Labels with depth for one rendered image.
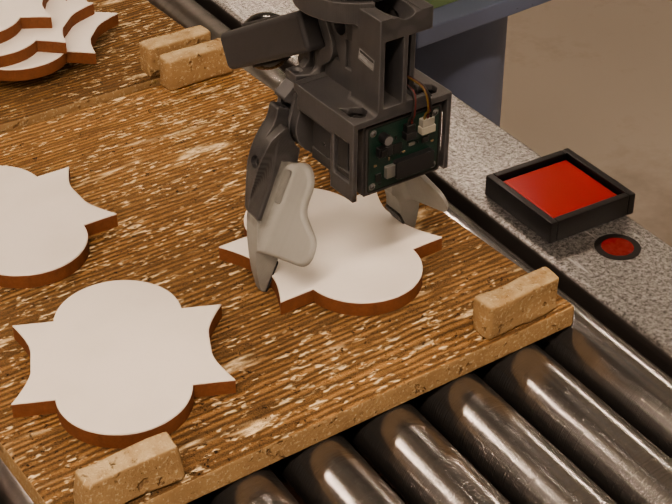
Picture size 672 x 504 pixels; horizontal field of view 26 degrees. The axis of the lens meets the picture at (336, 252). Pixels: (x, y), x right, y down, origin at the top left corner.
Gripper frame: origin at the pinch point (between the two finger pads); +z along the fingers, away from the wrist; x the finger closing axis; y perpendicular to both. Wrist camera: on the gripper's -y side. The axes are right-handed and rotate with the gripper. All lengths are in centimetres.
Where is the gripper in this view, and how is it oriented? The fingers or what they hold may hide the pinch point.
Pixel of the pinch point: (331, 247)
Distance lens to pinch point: 95.6
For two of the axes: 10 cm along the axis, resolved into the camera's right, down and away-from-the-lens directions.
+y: 5.7, 4.7, -6.7
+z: -0.1, 8.2, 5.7
